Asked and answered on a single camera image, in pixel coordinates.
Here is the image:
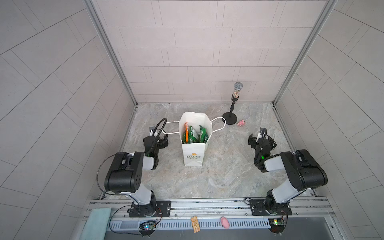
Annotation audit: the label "orange Fox's fruits candy bag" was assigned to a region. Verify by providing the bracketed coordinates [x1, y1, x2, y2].
[183, 123, 190, 144]

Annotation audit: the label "white paper bag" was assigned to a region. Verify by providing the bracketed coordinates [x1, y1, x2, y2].
[174, 112, 227, 167]

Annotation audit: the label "green fox's candy bag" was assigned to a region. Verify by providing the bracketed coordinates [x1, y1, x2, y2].
[200, 126, 209, 144]
[182, 125, 200, 144]

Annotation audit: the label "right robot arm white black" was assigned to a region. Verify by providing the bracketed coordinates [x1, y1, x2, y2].
[248, 128, 328, 216]

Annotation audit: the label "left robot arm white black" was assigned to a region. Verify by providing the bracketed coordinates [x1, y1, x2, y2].
[104, 136, 171, 218]

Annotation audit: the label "small pink toy figure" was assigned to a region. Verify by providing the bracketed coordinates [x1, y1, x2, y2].
[237, 120, 246, 127]

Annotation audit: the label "black microphone stand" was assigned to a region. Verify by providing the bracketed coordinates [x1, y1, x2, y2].
[222, 96, 239, 125]

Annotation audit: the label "right circuit board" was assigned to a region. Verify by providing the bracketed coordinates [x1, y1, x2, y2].
[268, 219, 286, 234]

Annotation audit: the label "circuit board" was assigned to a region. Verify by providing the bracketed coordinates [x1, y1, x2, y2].
[268, 219, 286, 234]
[139, 221, 157, 237]

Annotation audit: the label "left circuit board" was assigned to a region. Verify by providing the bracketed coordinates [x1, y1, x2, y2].
[139, 221, 157, 237]

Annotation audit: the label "pink oval eraser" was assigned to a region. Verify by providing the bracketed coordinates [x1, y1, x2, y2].
[221, 217, 230, 229]

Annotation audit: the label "wooden tag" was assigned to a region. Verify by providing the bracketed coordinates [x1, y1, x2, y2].
[191, 216, 201, 233]

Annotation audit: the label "green foam pad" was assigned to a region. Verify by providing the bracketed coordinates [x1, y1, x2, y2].
[80, 208, 112, 240]

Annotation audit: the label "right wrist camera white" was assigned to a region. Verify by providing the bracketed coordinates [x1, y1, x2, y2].
[257, 128, 268, 144]

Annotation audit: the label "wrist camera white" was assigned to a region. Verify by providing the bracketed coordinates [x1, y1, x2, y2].
[257, 128, 268, 144]
[149, 127, 158, 137]

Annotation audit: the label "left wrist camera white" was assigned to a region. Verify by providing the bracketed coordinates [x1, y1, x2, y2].
[149, 127, 158, 137]

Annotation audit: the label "left black corrugated cable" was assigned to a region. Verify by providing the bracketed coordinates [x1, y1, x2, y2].
[149, 117, 168, 157]

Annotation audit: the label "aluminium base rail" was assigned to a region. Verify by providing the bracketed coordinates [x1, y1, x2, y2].
[81, 197, 336, 232]

